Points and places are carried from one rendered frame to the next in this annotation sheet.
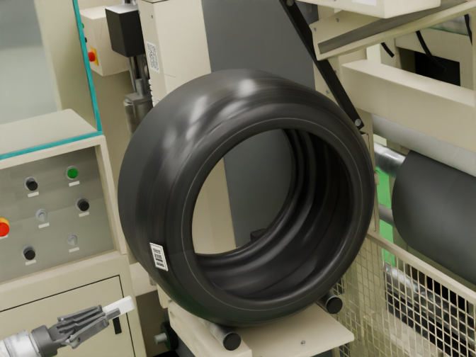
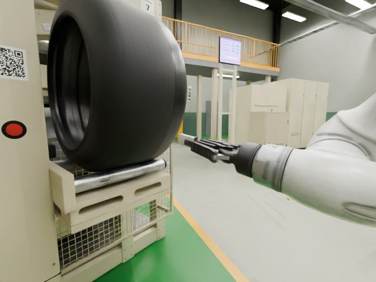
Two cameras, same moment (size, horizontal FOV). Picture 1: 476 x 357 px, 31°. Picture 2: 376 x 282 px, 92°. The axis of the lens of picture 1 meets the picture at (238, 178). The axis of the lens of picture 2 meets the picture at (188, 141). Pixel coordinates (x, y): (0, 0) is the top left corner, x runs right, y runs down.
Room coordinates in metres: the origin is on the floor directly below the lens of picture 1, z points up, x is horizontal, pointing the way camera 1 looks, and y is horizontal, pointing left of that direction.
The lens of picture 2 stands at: (2.02, 0.77, 1.09)
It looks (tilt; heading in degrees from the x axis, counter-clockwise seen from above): 7 degrees down; 243
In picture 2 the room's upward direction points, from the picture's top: straight up
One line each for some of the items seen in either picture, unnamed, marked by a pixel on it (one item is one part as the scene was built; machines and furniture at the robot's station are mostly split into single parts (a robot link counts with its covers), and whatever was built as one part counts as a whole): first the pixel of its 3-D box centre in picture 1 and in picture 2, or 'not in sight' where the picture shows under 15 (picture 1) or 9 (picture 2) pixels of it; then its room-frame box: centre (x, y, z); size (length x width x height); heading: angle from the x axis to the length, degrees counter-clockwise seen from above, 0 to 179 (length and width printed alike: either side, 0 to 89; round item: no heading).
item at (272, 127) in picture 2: not in sight; (268, 135); (-2.19, -2.65, 0.62); 0.90 x 0.56 x 1.25; 178
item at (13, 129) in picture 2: not in sight; (14, 129); (2.20, 0.17, 1.06); 0.03 x 0.02 x 0.03; 22
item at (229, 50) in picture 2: not in sight; (230, 51); (-0.85, -2.72, 2.60); 0.60 x 0.05 x 0.55; 178
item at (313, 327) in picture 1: (258, 329); (106, 191); (2.00, 0.00, 0.80); 0.37 x 0.36 x 0.02; 112
